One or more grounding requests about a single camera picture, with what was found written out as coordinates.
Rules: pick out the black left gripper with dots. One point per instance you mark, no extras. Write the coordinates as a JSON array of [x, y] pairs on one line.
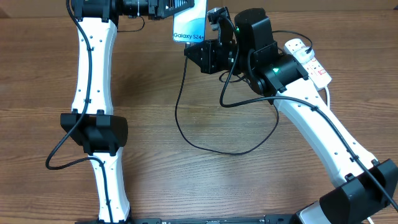
[[163, 7]]

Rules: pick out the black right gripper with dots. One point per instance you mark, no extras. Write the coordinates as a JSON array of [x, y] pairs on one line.
[[209, 64]]

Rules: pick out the blue smartphone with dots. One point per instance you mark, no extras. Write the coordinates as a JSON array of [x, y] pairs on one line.
[[189, 25]]

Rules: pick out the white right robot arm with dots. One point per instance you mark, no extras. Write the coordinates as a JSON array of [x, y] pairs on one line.
[[290, 78]]

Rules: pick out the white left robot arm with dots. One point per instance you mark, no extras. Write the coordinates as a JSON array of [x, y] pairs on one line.
[[91, 122]]

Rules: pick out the white charger plug adapter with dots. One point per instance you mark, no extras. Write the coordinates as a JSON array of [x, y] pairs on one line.
[[304, 55]]

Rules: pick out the white power strip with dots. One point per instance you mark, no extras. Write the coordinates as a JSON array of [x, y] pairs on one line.
[[316, 71]]

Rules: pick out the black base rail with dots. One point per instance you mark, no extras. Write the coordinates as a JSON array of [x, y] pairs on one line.
[[267, 219]]

